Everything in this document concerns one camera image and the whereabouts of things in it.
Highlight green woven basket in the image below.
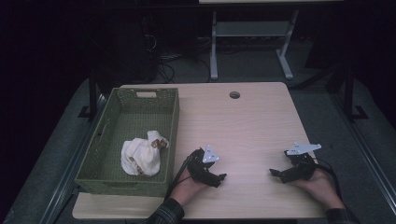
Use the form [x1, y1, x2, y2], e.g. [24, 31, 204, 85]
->
[74, 87, 180, 198]

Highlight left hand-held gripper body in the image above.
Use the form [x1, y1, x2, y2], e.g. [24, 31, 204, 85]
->
[186, 144, 220, 188]

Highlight tangle of floor cables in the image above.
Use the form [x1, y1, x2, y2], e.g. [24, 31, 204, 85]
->
[148, 34, 213, 84]

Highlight black metal post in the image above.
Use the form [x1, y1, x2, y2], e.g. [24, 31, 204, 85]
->
[342, 66, 370, 122]
[78, 66, 101, 120]

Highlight person's left hand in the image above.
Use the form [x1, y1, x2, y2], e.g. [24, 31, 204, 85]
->
[169, 169, 206, 207]

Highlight left hand-held gripper cable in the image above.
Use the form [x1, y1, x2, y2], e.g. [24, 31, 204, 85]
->
[164, 151, 196, 200]

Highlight white bear print cloth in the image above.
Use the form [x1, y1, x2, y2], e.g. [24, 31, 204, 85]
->
[120, 130, 170, 178]

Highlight aluminium rail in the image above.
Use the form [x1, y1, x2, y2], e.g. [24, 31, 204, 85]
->
[38, 92, 108, 224]
[330, 92, 396, 216]

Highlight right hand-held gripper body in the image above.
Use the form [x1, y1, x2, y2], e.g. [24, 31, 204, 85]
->
[281, 142, 322, 184]

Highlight person's right hand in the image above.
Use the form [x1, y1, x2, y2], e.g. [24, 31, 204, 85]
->
[289, 169, 345, 210]

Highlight grey metal stand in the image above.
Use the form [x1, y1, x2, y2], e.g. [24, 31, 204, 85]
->
[209, 8, 300, 81]

